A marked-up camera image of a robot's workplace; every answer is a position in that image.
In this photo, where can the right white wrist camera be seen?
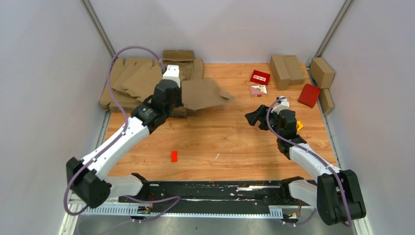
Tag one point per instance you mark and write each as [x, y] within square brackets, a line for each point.
[282, 104]

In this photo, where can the stack of flat cardboard blanks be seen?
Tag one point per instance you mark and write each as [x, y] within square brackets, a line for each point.
[133, 79]

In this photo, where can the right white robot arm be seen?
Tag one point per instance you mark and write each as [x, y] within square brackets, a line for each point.
[336, 194]

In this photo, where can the folded cardboard box left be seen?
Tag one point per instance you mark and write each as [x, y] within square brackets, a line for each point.
[279, 72]

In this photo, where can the small red block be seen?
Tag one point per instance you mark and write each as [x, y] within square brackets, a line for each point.
[174, 156]

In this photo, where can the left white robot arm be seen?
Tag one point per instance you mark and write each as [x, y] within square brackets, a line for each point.
[88, 178]

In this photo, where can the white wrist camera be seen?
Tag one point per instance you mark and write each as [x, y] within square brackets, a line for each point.
[282, 104]
[172, 72]

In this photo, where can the yellow plastic triangle frame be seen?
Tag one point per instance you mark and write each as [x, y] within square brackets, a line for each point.
[299, 125]

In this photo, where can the folded cardboard box lower right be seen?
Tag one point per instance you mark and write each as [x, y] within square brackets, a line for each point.
[326, 102]

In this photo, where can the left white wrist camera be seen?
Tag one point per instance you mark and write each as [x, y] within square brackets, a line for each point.
[172, 72]

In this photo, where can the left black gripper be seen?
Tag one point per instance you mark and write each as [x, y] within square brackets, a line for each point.
[180, 101]

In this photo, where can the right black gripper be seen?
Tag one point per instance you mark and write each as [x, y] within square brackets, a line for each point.
[259, 114]

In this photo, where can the folded cardboard box corner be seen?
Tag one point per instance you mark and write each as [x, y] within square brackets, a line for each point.
[321, 72]

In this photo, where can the folded cardboard box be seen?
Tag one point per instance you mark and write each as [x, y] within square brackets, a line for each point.
[279, 72]
[326, 102]

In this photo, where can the pink white picture card box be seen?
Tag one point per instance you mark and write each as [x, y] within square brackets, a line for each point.
[258, 90]

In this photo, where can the dark red box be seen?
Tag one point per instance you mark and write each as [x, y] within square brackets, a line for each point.
[309, 95]

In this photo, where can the brown cardboard box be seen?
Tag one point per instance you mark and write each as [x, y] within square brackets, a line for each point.
[203, 93]

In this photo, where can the red box with white labels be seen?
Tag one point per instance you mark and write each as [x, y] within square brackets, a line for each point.
[259, 77]

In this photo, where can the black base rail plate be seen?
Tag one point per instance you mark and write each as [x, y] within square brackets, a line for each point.
[220, 197]

